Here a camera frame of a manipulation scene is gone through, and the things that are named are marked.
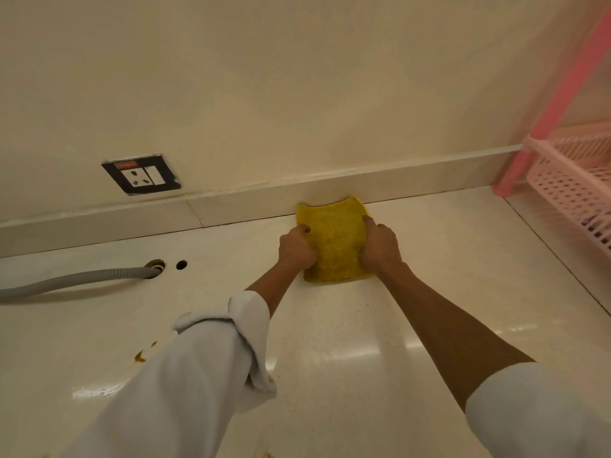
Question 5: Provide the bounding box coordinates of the person's left hand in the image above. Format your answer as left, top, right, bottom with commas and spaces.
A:
278, 224, 319, 272

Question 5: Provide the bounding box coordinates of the person's left forearm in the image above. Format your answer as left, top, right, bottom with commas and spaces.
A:
245, 260, 306, 319

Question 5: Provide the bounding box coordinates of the person's right hand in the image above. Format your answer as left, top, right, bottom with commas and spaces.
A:
358, 215, 404, 274

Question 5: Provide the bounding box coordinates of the person's right forearm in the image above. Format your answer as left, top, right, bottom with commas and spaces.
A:
379, 262, 535, 413

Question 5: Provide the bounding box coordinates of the white shirt sleeve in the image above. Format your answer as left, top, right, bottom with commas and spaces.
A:
465, 361, 611, 458
60, 291, 278, 458

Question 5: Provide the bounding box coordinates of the yellow cleaning cloth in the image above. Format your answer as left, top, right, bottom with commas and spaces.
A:
295, 196, 375, 284

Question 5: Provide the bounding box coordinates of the grey corrugated hose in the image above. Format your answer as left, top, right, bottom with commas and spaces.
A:
0, 264, 164, 302

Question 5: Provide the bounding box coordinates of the white left shirt sleeve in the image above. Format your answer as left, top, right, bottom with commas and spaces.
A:
60, 291, 278, 458

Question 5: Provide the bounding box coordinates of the white right shirt sleeve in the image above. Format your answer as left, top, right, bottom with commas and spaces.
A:
465, 361, 611, 458

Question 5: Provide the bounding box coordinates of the pink plastic rack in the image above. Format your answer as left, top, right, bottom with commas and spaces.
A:
493, 9, 611, 259

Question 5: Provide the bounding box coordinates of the black wall socket plate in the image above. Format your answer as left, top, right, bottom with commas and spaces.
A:
102, 155, 182, 195

